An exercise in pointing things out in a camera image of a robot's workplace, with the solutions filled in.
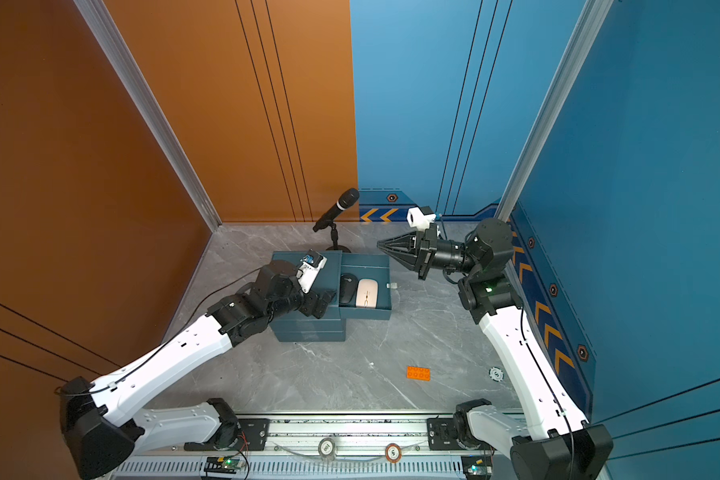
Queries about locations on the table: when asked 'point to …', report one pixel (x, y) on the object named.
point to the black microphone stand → (335, 236)
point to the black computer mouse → (348, 288)
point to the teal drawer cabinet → (294, 326)
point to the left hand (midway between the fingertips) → (323, 279)
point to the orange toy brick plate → (418, 373)
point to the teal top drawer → (368, 266)
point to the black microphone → (347, 200)
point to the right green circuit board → (477, 466)
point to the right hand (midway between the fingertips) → (385, 252)
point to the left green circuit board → (219, 464)
